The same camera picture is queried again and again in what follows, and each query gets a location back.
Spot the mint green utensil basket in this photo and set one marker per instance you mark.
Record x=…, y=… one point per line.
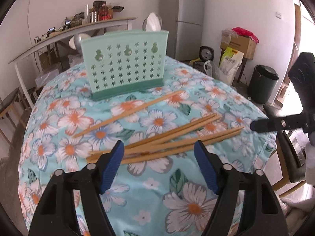
x=121, y=62

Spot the white long side table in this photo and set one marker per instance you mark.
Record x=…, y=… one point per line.
x=62, y=35

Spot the white plastic ladle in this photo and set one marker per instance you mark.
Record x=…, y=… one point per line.
x=76, y=40

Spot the floral blue tablecloth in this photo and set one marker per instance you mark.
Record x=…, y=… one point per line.
x=159, y=189

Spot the black rice cooker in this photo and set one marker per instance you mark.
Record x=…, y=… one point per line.
x=205, y=54

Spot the white gloved right hand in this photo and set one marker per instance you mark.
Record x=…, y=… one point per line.
x=310, y=160

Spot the black trash bin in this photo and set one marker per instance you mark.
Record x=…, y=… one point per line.
x=262, y=83

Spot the grey refrigerator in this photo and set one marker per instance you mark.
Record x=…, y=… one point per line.
x=183, y=19

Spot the clear plastic bag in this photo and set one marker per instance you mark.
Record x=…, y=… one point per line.
x=214, y=71

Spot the cardboard box with red bag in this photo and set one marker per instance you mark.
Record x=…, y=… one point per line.
x=239, y=39

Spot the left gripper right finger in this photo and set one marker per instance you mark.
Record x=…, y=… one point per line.
x=261, y=211

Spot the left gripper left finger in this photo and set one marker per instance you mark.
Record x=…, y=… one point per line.
x=55, y=213

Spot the wooden chair dark seat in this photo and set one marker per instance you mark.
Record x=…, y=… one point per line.
x=7, y=105

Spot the white rice sack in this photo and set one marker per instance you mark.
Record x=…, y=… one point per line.
x=229, y=64

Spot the wooden chopstick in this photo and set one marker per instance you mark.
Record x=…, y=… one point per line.
x=174, y=133
x=127, y=113
x=155, y=155
x=151, y=145
x=186, y=144

